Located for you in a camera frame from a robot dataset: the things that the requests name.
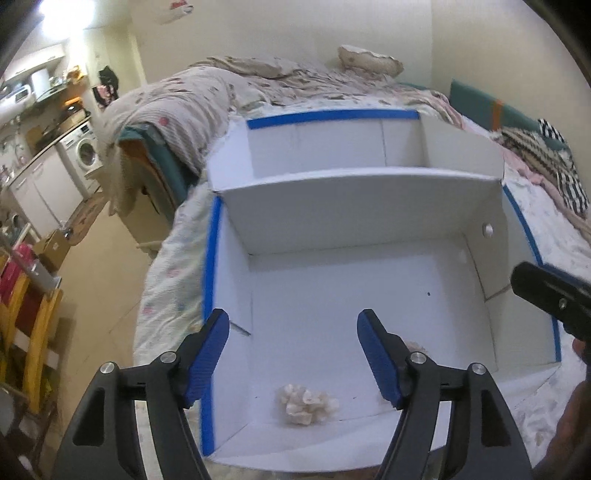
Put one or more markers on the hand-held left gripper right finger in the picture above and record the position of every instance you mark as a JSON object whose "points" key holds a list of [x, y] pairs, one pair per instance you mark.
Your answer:
{"points": [[376, 355]]}

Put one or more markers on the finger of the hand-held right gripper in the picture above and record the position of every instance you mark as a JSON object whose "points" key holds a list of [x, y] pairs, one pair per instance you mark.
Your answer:
{"points": [[549, 290]]}

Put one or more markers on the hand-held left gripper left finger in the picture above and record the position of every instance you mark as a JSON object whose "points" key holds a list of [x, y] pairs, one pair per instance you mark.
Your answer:
{"points": [[207, 355]]}

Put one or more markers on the pale pink fluffy scrunchie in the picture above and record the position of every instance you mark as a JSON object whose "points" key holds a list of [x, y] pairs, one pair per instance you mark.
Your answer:
{"points": [[418, 346]]}

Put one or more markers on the white cardboard box blue tape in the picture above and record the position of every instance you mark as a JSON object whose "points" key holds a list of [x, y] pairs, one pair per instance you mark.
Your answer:
{"points": [[346, 286]]}

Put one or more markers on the white tissue ball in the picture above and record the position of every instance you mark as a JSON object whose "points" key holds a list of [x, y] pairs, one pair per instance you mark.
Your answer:
{"points": [[304, 401]]}

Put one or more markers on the person's right forearm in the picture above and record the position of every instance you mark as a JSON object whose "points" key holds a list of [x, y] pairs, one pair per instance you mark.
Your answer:
{"points": [[565, 429]]}

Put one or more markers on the black white striped cloth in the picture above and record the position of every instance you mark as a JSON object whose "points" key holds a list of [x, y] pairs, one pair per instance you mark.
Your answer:
{"points": [[561, 166]]}

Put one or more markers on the yellow wooden chair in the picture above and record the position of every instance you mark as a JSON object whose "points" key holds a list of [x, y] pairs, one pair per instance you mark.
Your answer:
{"points": [[37, 332]]}

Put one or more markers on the patterned floor rug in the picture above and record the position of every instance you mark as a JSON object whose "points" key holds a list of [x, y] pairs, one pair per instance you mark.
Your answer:
{"points": [[87, 217]]}

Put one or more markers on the brown cardboard box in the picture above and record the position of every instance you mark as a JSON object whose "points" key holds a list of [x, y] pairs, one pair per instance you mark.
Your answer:
{"points": [[53, 247]]}

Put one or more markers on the teal mattress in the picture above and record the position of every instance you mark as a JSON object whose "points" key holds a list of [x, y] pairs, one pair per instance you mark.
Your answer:
{"points": [[164, 161]]}

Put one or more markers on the teal padded headboard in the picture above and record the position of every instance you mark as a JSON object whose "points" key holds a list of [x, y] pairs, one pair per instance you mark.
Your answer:
{"points": [[475, 104]]}

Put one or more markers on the white kitchen cabinet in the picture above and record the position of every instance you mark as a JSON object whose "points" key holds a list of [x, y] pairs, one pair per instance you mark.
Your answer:
{"points": [[44, 189]]}

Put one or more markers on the white washing machine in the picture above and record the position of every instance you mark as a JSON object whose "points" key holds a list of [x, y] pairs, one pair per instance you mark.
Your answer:
{"points": [[83, 152]]}

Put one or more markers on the beige floral quilt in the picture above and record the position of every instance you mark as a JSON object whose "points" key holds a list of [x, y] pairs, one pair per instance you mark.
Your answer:
{"points": [[194, 101]]}

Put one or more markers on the black hanging clothing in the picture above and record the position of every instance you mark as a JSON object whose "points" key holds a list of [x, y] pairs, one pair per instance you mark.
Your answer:
{"points": [[108, 81]]}

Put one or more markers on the beige floral pillow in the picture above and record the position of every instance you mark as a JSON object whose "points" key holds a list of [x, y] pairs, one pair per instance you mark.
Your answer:
{"points": [[369, 57]]}

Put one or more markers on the range hood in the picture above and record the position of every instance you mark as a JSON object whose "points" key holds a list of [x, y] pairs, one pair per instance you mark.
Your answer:
{"points": [[48, 85]]}

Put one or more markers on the wall decoration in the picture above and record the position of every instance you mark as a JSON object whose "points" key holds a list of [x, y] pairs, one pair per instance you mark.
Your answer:
{"points": [[178, 10]]}

